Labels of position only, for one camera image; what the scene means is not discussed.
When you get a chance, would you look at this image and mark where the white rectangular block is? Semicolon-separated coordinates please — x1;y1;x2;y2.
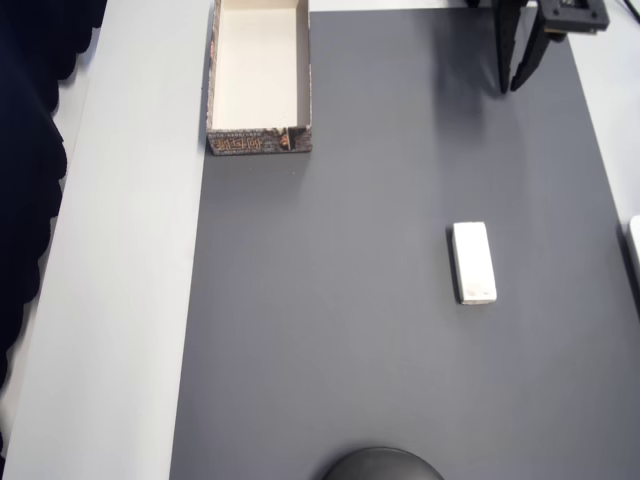
452;221;500;306

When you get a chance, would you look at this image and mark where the stone-patterned open cardboard box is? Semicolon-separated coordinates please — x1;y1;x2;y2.
205;0;315;157

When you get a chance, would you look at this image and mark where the white flat device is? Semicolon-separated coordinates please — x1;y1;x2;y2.
621;214;640;321

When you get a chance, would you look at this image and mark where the black round stand base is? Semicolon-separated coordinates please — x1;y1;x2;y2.
319;446;446;480

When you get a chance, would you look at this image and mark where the dark blue curtain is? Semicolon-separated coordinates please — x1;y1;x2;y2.
0;0;112;464

